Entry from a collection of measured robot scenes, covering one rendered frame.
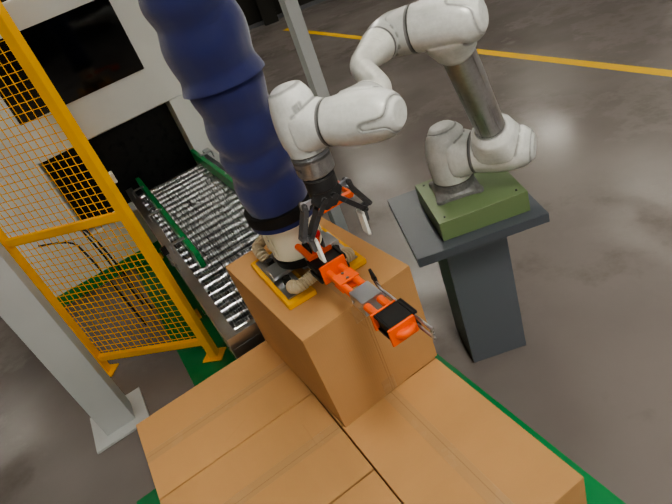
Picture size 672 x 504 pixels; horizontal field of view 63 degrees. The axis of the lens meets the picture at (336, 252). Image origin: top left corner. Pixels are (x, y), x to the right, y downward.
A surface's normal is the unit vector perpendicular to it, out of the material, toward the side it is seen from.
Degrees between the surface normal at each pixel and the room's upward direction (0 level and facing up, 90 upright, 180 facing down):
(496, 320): 90
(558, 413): 0
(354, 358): 90
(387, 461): 0
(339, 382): 90
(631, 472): 0
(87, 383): 90
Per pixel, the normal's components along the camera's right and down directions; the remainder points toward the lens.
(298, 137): -0.33, 0.64
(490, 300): 0.14, 0.52
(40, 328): 0.48, 0.36
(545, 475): -0.31, -0.78
